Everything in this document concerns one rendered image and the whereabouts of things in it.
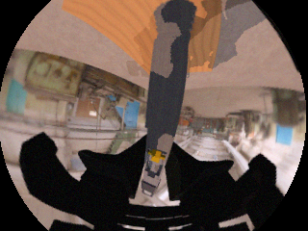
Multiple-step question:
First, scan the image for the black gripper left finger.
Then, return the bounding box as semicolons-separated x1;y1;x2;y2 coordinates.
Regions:
78;134;146;199

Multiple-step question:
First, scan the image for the orange wooden board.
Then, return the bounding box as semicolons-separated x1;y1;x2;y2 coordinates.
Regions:
61;0;223;76

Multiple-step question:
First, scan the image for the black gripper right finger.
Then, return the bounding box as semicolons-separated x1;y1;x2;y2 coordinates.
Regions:
165;142;234;201

